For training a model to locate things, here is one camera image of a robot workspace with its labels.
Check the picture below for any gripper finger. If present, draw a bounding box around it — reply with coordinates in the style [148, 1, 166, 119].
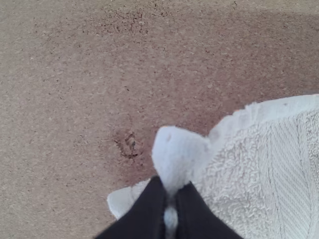
[175, 181, 244, 239]
[95, 175, 167, 239]

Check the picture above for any pale towel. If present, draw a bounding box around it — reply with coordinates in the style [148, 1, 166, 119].
[107, 94, 319, 239]

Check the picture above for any cork mat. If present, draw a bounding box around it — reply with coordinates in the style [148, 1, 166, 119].
[0, 0, 319, 239]

